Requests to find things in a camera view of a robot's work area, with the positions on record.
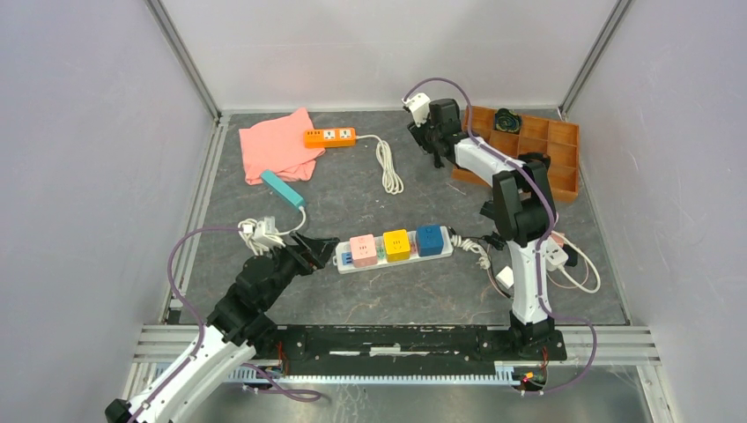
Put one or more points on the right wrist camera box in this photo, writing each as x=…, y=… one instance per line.
x=418, y=105

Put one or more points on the orange wooden divided tray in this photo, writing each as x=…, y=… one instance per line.
x=558, y=140

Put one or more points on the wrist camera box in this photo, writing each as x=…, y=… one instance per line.
x=418, y=105
x=260, y=235

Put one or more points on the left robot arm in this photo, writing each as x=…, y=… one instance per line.
x=234, y=332

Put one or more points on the white power strip right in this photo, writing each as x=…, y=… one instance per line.
x=555, y=256

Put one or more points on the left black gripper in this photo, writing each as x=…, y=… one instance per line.
x=314, y=251

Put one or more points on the orange power strip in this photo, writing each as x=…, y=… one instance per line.
x=330, y=138

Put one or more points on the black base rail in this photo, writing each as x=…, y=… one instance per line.
x=404, y=350

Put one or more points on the teal power strip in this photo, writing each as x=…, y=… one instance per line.
x=283, y=189

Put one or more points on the white multicolour power strip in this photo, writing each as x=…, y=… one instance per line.
x=342, y=257

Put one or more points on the yellow cube plug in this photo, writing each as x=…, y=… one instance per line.
x=396, y=245

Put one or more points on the pink cloth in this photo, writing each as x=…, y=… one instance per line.
x=278, y=145

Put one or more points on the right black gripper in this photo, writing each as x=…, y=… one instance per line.
x=417, y=133

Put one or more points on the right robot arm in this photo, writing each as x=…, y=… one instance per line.
x=523, y=212

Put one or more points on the small white charger cube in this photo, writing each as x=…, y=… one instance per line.
x=505, y=278

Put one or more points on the blue cube plug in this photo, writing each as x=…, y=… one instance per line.
x=429, y=240

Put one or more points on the pink cube plug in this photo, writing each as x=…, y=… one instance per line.
x=363, y=251

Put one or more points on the blue yellow coiled item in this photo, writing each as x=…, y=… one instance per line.
x=506, y=120

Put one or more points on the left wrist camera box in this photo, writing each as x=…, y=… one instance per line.
x=260, y=235

